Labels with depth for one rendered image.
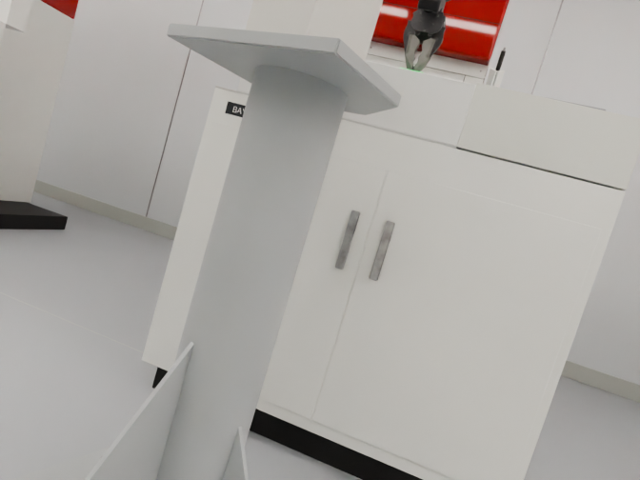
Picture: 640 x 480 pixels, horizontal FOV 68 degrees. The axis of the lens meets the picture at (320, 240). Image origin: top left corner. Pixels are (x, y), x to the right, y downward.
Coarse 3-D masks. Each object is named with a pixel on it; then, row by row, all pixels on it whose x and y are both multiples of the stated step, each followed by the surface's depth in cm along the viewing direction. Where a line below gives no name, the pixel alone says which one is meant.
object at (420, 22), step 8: (448, 0) 113; (416, 16) 110; (424, 16) 110; (432, 16) 109; (440, 16) 109; (416, 24) 110; (424, 24) 110; (432, 24) 109; (440, 24) 109; (416, 32) 110; (424, 32) 110; (432, 32) 109; (424, 40) 116
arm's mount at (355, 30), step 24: (264, 0) 73; (288, 0) 71; (312, 0) 68; (336, 0) 72; (360, 0) 77; (264, 24) 73; (288, 24) 70; (312, 24) 69; (336, 24) 74; (360, 24) 79; (360, 48) 81
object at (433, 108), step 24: (384, 72) 109; (408, 72) 108; (408, 96) 108; (432, 96) 106; (456, 96) 105; (360, 120) 110; (384, 120) 109; (408, 120) 108; (432, 120) 106; (456, 120) 105; (456, 144) 105
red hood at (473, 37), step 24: (384, 0) 166; (408, 0) 164; (456, 0) 160; (480, 0) 158; (504, 0) 156; (384, 24) 166; (456, 24) 160; (480, 24) 158; (456, 48) 160; (480, 48) 158
